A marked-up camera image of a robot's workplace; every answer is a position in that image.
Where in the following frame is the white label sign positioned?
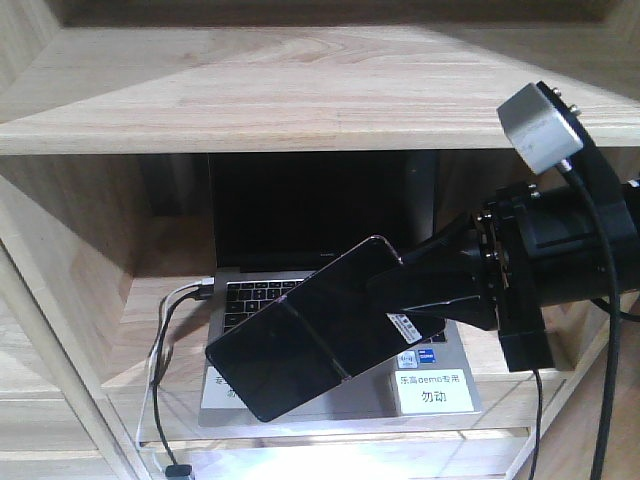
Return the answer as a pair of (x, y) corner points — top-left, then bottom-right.
(394, 369), (475, 415)

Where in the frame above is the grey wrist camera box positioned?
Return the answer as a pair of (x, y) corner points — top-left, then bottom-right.
(497, 83), (584, 174)

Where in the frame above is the white laptop cable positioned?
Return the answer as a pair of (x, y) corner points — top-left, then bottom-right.
(134, 282), (204, 480)

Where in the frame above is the wooden desk shelf unit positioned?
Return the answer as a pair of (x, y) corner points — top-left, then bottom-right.
(1, 1), (639, 479)

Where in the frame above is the black smartphone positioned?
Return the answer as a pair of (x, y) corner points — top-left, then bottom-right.
(205, 235), (446, 422)

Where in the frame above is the black camera cable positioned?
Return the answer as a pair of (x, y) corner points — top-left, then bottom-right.
(559, 159), (624, 480)

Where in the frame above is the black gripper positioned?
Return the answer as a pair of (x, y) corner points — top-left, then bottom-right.
(366, 183), (610, 372)

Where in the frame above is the black laptop cable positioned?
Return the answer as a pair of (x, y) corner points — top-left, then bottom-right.
(149, 287), (216, 480)

